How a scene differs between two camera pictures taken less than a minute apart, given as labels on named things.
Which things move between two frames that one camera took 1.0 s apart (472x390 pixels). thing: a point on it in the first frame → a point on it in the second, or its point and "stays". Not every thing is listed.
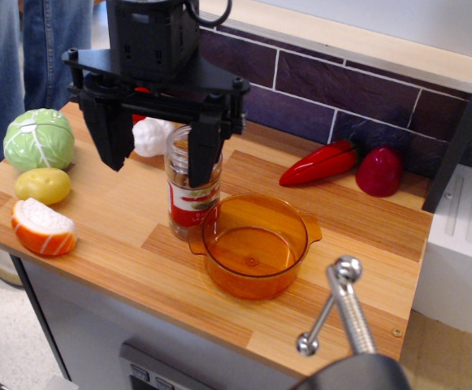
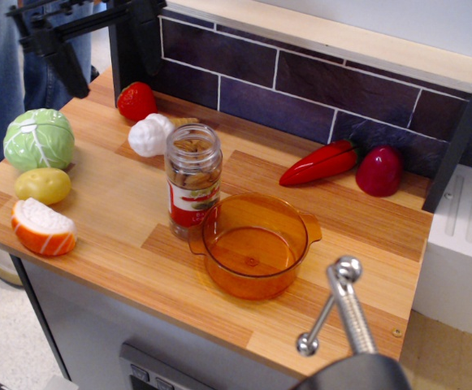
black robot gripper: [153, 61] → [138, 32]
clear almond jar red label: [186, 204] stays
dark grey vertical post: [463, 132] stays
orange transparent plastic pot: [254, 245] stays
